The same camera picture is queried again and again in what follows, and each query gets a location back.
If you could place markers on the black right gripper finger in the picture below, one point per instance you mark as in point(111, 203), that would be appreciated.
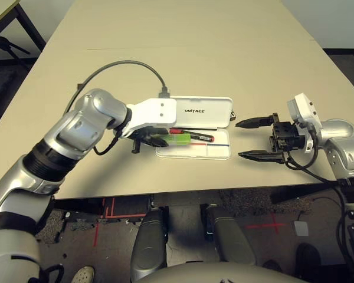
point(259, 155)
point(253, 123)

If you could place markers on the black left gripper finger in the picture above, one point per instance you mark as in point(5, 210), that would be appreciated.
point(158, 141)

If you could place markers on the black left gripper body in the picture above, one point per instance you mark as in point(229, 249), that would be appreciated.
point(135, 147)

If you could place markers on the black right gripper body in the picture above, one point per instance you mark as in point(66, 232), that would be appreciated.
point(286, 137)

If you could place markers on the green highlighter pen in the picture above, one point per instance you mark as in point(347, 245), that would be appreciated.
point(180, 139)

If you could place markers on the black marker red cap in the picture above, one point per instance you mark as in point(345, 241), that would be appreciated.
point(200, 136)

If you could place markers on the white Unitree pencil case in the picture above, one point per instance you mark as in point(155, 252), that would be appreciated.
point(206, 112)

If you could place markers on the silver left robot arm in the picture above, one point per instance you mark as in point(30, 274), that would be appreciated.
point(85, 123)

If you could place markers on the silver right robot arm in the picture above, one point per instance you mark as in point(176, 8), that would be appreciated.
point(342, 129)

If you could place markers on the black table underframe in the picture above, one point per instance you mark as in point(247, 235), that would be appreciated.
point(295, 194)

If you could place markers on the grey floor plate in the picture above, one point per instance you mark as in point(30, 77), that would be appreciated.
point(301, 228)

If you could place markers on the grey right robot leg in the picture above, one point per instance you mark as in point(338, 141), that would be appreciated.
point(230, 238)

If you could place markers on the grey robot leg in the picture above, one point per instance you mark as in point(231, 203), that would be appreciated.
point(149, 247)
point(230, 238)

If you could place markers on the grey left robot leg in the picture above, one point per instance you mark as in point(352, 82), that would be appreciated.
point(149, 247)

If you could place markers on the black shoe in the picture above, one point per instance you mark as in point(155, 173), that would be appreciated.
point(271, 266)
point(308, 259)

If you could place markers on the grey robot torso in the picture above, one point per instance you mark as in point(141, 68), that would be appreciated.
point(218, 274)

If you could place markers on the white perforated clog shoe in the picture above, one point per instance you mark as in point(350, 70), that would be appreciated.
point(83, 275)

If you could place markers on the black tripod stand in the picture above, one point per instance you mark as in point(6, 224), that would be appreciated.
point(0, 42)

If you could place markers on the beige side table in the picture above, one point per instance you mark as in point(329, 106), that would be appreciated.
point(0, 9)

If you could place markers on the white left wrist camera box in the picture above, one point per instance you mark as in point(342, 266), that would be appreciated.
point(156, 112)

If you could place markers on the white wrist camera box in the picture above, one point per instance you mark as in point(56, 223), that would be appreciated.
point(304, 109)
point(156, 112)

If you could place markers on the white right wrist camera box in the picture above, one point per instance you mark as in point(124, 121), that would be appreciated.
point(304, 109)

